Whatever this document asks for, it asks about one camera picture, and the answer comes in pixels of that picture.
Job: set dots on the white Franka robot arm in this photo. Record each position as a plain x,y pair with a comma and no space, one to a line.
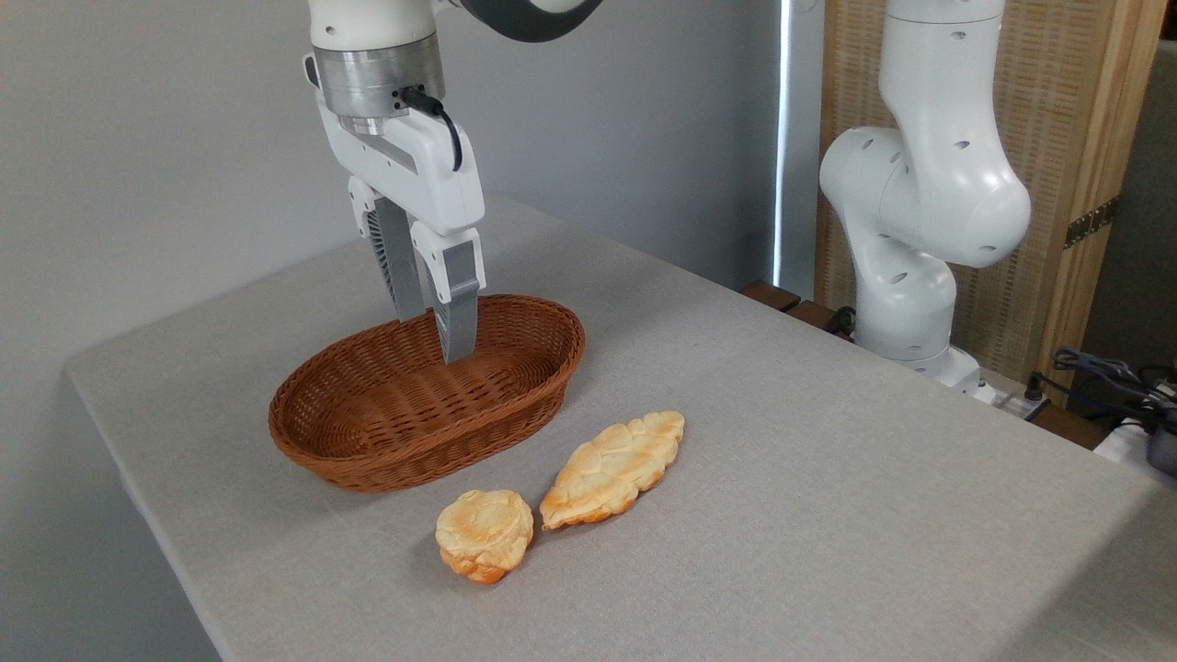
929,184

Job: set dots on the white power strip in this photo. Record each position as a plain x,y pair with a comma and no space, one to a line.
1011,400

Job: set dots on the grey tablecloth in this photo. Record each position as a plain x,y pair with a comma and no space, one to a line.
699,460

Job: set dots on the small round bread roll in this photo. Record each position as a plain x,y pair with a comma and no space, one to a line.
485,533

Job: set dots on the brown oval wicker basket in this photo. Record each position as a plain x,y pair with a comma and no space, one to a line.
432,395

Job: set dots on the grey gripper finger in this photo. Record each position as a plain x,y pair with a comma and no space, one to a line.
394,257
455,294

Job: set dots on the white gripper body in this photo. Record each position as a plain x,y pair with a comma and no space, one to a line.
414,165

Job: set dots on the long braided bread loaf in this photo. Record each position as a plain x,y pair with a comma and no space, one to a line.
614,469

